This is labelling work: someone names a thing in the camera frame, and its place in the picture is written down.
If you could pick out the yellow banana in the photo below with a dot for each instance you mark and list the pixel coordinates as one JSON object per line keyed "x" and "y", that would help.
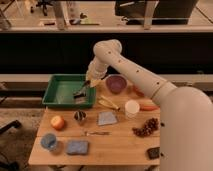
{"x": 107, "y": 103}

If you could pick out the wooden table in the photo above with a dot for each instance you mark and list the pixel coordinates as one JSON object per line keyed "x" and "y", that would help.
{"x": 121, "y": 147}

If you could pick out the blue plastic cup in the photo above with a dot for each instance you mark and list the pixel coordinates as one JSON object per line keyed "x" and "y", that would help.
{"x": 49, "y": 142}

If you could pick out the green plastic tray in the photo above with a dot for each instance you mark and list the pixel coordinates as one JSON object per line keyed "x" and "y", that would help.
{"x": 60, "y": 90}

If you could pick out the red bowl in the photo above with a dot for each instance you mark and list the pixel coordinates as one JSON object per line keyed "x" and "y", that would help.
{"x": 138, "y": 92}

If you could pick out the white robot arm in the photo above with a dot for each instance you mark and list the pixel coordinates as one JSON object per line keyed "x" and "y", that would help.
{"x": 186, "y": 113}

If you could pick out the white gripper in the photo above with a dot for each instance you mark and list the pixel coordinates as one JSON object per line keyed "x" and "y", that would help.
{"x": 96, "y": 71}

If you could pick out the orange apple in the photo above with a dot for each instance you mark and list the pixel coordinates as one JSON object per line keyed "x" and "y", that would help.
{"x": 57, "y": 122}

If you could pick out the light blue cloth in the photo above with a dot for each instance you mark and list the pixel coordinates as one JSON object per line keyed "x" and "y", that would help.
{"x": 106, "y": 118}

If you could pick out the purple bowl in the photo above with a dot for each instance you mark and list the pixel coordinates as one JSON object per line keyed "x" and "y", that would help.
{"x": 116, "y": 83}

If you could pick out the black handled brush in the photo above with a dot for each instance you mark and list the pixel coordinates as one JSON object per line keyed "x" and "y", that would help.
{"x": 80, "y": 95}

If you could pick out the orange carrot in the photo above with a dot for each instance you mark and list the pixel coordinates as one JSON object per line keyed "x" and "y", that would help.
{"x": 149, "y": 108}

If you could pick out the blue sponge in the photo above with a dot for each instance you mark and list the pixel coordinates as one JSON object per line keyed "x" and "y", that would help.
{"x": 77, "y": 147}

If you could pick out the dark grape bunch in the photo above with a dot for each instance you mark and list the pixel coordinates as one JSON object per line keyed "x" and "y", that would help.
{"x": 149, "y": 127}

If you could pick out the black rectangular phone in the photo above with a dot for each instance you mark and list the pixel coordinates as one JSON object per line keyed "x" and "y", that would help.
{"x": 153, "y": 153}

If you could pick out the white lidded cup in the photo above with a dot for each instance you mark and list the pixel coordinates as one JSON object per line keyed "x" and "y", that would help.
{"x": 132, "y": 108}

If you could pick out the small metal cup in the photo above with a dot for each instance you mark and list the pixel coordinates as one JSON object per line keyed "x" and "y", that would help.
{"x": 80, "y": 117}

